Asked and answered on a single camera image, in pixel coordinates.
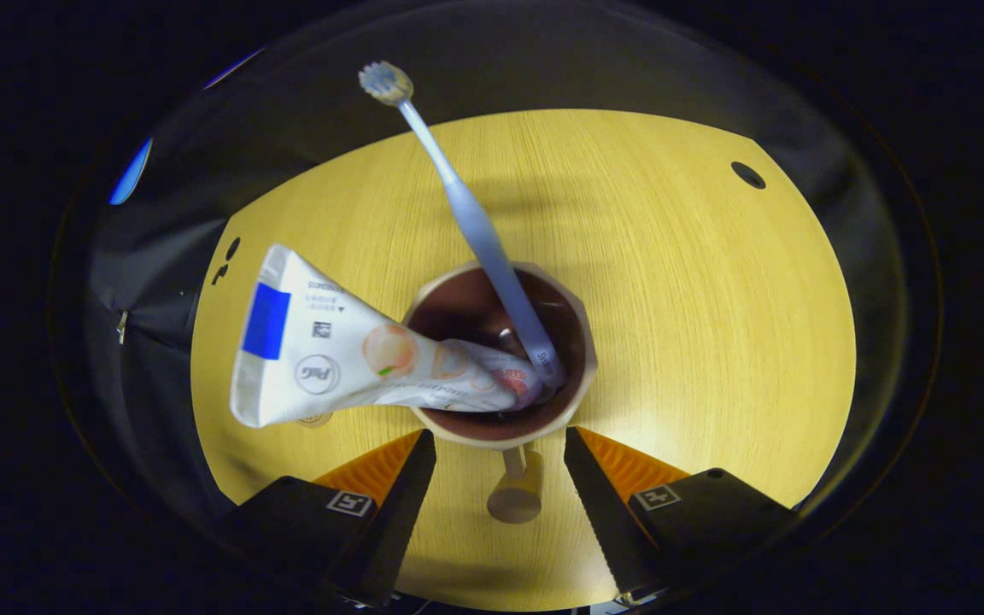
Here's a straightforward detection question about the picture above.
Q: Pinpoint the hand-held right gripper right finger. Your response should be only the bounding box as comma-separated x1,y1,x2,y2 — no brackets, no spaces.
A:
563,427,800,599

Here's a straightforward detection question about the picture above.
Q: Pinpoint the white toothbrush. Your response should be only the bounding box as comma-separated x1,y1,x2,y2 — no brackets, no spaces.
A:
359,61,568,390

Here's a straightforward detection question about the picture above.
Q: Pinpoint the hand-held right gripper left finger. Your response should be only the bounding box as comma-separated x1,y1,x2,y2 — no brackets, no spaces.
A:
214,429,438,607

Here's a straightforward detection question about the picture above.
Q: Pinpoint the wooden desktop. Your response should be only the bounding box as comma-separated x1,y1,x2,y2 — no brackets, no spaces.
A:
190,108,858,612

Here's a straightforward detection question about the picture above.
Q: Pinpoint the beige cup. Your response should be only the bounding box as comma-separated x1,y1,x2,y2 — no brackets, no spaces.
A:
402,261,600,524

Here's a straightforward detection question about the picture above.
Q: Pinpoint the white toothpaste tube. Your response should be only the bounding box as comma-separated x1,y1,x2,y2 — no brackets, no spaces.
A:
230,244,544,429

